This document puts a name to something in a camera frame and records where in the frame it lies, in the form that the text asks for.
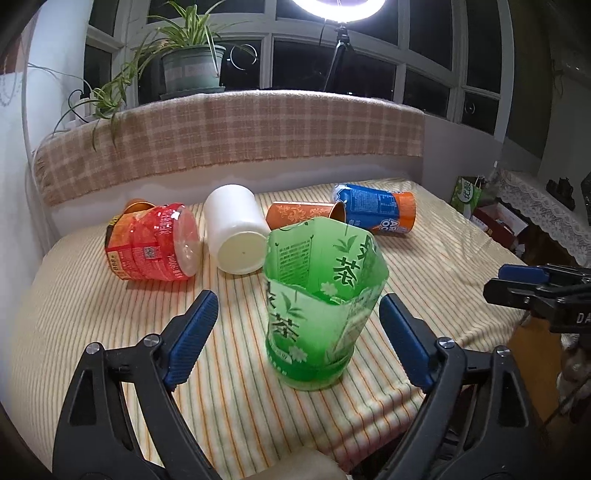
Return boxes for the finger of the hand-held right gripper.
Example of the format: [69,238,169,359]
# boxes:
[483,263,591,310]

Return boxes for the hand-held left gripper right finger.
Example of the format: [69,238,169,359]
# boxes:
[347,292,563,480]

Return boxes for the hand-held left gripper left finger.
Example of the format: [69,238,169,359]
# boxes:
[52,290,223,480]

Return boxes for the green cut bottle cup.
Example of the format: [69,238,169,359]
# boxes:
[263,218,390,392]

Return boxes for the red cut bottle cup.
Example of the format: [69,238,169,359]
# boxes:
[104,202,203,282]

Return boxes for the white plastic cup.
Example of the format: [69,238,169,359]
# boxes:
[204,184,272,274]

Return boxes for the blue and orange cup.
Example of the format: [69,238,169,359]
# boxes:
[332,184,417,236]

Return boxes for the small orange cup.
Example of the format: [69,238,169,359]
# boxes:
[122,199,157,216]

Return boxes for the orange patterned cup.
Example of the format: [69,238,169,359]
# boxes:
[266,201,346,230]

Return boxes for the striped tablecloth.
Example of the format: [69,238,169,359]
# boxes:
[8,176,532,477]

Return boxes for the red box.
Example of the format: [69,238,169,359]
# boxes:
[472,203,528,250]

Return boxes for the lace cloth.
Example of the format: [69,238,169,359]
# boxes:
[496,169,591,266]

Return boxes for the green paper bag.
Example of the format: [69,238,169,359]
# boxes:
[450,176,485,220]

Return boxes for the checked blanket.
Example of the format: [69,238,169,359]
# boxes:
[31,91,426,208]

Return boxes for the potted spider plant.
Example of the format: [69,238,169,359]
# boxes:
[28,0,257,152]

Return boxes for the black tripod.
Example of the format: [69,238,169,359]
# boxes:
[320,21,354,93]

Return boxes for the ring light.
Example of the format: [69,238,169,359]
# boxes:
[287,0,387,21]

